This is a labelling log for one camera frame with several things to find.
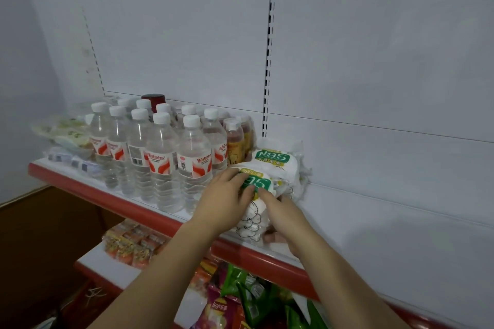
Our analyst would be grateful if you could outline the person's right hand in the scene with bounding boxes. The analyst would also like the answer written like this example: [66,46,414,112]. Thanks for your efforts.
[257,188,322,259]

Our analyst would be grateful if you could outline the person's left hand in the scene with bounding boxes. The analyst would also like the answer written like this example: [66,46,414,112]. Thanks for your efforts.
[192,167,257,242]

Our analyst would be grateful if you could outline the white packet with green label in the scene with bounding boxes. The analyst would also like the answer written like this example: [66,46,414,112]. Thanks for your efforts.
[250,138,313,187]
[231,165,305,244]

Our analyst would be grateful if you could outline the person's right forearm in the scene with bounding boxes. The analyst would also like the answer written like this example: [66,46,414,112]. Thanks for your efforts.
[297,238,410,329]

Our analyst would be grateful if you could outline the person's left forearm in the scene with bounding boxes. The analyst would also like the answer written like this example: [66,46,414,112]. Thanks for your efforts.
[87,221,217,329]

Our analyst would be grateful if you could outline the amber tea bottle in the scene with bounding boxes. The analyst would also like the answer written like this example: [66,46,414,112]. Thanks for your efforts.
[224,118,246,167]
[239,114,256,156]

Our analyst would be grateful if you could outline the orange red snack bags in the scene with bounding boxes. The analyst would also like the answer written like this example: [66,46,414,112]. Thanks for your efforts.
[188,257,219,296]

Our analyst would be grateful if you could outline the group of clear water bottles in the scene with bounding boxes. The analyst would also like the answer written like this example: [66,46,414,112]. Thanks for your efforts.
[84,97,231,214]

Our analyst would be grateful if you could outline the green snack bags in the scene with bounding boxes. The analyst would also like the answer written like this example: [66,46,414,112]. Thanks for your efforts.
[221,262,329,329]

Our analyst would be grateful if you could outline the magenta chips bag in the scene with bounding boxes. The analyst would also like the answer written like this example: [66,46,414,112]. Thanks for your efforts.
[199,282,249,329]

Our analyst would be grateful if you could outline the slotted white shelf upright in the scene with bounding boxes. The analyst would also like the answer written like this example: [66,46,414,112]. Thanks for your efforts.
[80,6,107,97]
[261,0,276,139]

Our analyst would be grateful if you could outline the pile of orange snack packets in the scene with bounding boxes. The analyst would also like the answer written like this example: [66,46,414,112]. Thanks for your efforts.
[102,220,171,269]

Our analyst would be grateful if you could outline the dark red lidded jar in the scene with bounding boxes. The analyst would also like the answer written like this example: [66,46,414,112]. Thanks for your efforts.
[141,94,166,113]

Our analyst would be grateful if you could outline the small red-edged white shelf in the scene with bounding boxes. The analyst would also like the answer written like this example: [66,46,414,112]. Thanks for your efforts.
[74,239,211,329]

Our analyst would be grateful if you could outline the white and blue flat packets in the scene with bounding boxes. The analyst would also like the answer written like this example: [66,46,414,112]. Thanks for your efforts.
[43,146,103,178]

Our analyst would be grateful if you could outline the pale green flat packets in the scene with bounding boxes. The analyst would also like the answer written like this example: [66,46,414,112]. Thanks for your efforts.
[32,116,94,150]

